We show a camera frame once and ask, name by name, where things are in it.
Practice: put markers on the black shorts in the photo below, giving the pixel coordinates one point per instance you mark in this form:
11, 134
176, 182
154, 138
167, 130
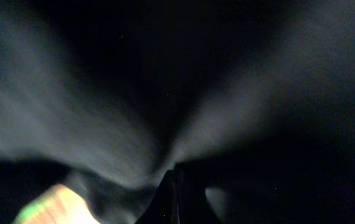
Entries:
104, 97

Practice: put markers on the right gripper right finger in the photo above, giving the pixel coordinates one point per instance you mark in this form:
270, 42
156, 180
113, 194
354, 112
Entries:
192, 204

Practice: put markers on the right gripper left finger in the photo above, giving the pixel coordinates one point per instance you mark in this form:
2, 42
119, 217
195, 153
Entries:
163, 208

